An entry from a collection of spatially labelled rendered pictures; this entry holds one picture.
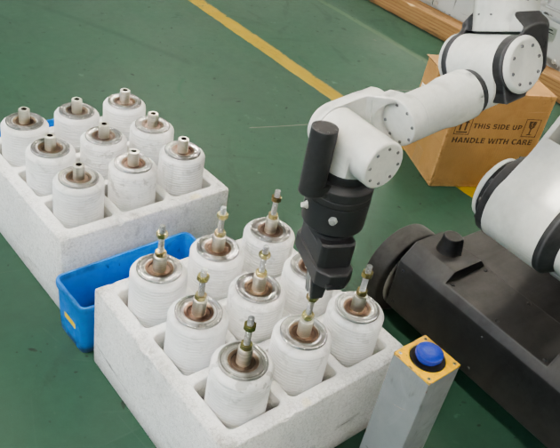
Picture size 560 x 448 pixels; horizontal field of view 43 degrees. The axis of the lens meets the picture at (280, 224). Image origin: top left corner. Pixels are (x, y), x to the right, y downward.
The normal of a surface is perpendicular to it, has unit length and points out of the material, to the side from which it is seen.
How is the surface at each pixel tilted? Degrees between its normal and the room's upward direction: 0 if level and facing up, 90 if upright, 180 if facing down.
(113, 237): 90
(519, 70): 69
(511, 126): 90
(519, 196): 49
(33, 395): 0
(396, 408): 90
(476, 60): 77
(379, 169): 90
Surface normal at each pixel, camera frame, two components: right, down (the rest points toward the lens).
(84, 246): 0.64, 0.53
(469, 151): 0.22, 0.60
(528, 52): 0.54, 0.24
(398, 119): -0.82, 0.38
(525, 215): -0.67, -0.08
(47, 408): 0.16, -0.80
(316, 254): -0.95, 0.04
